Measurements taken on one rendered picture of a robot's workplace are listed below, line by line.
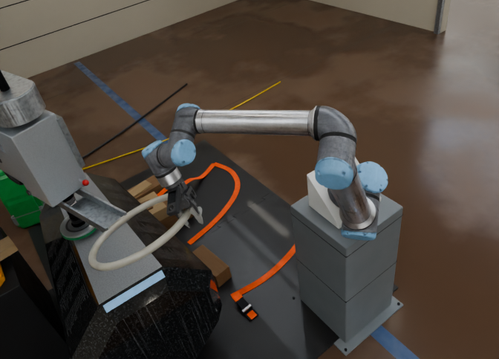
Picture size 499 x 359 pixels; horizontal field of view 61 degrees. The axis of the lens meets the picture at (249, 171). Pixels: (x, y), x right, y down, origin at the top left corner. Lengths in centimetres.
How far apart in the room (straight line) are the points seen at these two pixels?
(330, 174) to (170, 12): 661
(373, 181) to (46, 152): 148
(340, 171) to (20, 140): 138
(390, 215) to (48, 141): 164
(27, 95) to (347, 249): 154
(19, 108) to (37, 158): 26
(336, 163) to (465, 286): 191
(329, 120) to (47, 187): 139
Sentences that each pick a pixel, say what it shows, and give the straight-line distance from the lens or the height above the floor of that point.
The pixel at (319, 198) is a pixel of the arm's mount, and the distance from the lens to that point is 209.
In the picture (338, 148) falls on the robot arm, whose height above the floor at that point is 160.
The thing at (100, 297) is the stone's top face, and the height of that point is 81.
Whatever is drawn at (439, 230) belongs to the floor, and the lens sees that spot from 333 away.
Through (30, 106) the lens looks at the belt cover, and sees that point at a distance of 203.
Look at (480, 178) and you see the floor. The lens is 383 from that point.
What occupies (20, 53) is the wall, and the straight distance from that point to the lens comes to 711.
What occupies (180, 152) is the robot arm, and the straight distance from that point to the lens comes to 150.
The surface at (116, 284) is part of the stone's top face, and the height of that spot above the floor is 80.
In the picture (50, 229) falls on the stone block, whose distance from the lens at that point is 283.
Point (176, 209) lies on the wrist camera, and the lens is 161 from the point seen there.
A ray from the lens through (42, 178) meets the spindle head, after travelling 218.
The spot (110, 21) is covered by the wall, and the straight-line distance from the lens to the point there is 733.
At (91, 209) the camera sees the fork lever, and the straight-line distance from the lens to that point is 222.
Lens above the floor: 239
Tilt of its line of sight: 39 degrees down
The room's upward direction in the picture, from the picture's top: 10 degrees counter-clockwise
